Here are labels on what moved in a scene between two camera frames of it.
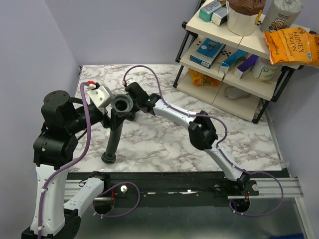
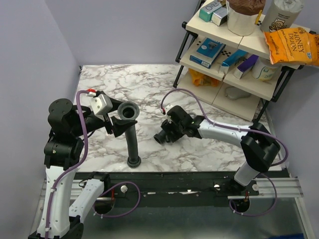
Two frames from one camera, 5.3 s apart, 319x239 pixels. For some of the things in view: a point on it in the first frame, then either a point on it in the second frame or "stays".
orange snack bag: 200,79 stays
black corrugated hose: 120,104 -> 130,110
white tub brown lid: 242,15 stays
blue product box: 207,53 stays
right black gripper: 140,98 -> 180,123
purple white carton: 245,66 stays
